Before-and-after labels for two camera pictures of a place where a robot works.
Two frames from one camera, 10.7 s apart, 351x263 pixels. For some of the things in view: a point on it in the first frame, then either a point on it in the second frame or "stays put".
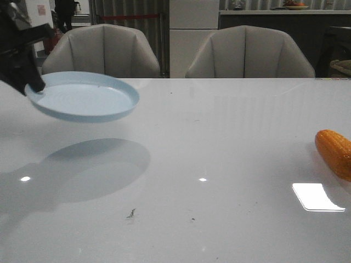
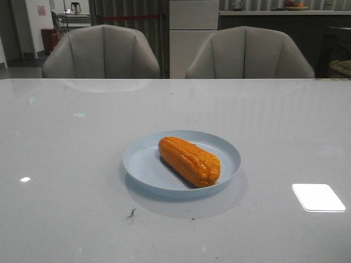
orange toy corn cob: (335, 149) to (193, 163)
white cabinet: (191, 23) stays put
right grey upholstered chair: (249, 52) stays put
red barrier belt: (128, 17) stays put
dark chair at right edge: (337, 46) stays put
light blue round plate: (83, 96) to (143, 161)
